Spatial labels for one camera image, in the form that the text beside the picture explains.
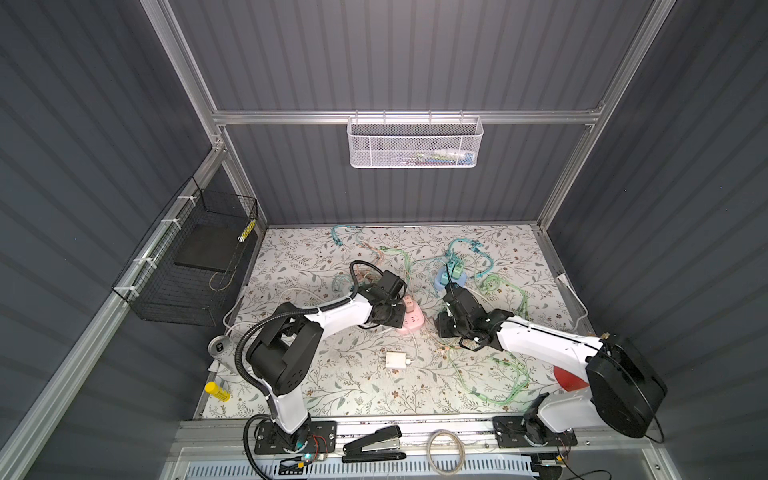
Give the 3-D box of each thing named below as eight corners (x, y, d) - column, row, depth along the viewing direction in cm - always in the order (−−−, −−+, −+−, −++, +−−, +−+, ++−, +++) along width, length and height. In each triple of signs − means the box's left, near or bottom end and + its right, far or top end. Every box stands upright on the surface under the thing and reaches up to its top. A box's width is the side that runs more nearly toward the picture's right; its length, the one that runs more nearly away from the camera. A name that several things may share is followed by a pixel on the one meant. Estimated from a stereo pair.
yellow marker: (218, 397, 82) (201, 388, 74) (225, 390, 83) (209, 380, 76) (226, 404, 81) (210, 395, 73) (233, 396, 82) (218, 387, 75)
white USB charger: (385, 368, 87) (385, 365, 85) (385, 355, 89) (385, 352, 87) (410, 368, 87) (410, 365, 85) (409, 355, 89) (410, 352, 87)
